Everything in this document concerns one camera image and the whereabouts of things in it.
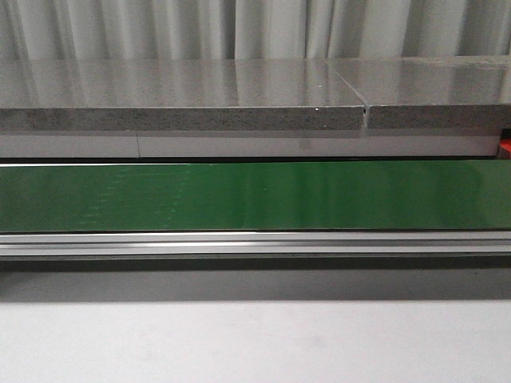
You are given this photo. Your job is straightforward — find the grey stone slab left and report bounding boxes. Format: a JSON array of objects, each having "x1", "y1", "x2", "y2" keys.
[{"x1": 1, "y1": 59, "x2": 364, "y2": 132}]

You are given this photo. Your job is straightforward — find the grey stone slab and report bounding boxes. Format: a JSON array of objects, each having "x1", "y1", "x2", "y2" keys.
[
  {"x1": 327, "y1": 56, "x2": 510, "y2": 134},
  {"x1": 1, "y1": 59, "x2": 364, "y2": 132}
]

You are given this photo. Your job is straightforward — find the white base panel under slab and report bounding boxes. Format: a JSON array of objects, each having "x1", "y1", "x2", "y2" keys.
[{"x1": 1, "y1": 128, "x2": 501, "y2": 159}]

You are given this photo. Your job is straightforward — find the grey stone slab right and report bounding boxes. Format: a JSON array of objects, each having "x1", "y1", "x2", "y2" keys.
[{"x1": 327, "y1": 56, "x2": 510, "y2": 134}]

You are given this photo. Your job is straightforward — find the green conveyor belt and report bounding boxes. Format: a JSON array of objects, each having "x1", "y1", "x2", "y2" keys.
[{"x1": 1, "y1": 160, "x2": 510, "y2": 233}]

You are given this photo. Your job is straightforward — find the red plastic tray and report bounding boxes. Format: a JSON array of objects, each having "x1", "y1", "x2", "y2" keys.
[{"x1": 498, "y1": 138, "x2": 511, "y2": 160}]

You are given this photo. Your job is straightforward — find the white curtain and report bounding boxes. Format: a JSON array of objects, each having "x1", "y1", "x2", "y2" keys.
[{"x1": 1, "y1": 1, "x2": 510, "y2": 60}]

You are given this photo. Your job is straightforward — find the aluminium conveyor frame rail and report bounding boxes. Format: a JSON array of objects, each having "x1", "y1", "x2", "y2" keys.
[{"x1": 1, "y1": 231, "x2": 510, "y2": 271}]

